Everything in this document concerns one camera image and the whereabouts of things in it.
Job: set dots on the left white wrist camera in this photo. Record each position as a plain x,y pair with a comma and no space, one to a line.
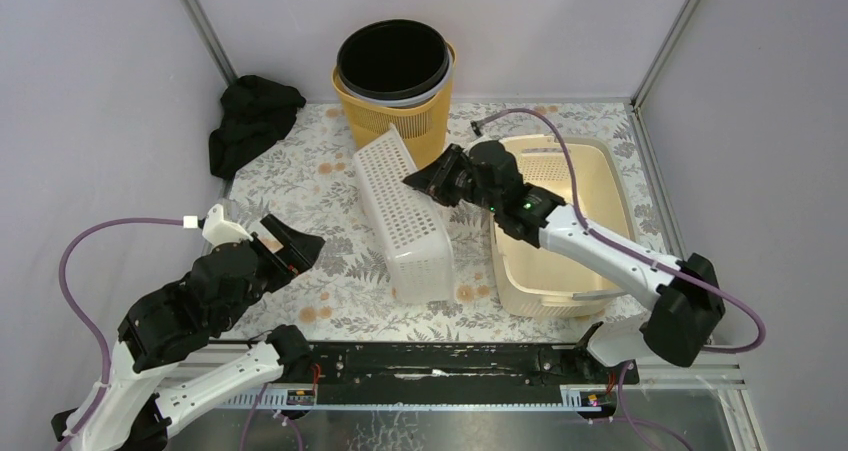
219,226

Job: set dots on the white perforated basket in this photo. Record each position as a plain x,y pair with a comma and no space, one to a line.
409,231

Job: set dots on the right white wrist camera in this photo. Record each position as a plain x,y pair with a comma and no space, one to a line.
471,145

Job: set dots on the black round bucket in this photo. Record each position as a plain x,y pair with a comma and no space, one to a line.
393,60

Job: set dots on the yellow plastic waste basket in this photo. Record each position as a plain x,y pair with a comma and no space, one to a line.
422,128

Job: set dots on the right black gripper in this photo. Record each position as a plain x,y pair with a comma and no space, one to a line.
434,178

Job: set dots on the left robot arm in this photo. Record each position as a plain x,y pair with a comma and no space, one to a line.
129,407

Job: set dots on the cream large container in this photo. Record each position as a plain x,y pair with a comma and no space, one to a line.
538,283

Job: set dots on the floral patterned table mat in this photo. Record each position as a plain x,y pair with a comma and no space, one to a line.
308,181

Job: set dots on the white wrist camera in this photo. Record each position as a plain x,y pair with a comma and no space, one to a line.
471,145
219,226

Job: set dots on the black crumpled cloth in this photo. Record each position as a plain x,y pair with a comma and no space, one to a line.
257,113

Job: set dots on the aluminium frame rail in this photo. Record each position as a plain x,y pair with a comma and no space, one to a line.
719,375

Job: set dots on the grey bucket under black one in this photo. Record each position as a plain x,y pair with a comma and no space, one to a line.
413,101

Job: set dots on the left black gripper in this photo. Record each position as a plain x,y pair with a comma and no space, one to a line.
269,258

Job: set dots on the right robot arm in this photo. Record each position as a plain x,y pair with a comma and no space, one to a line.
681,312

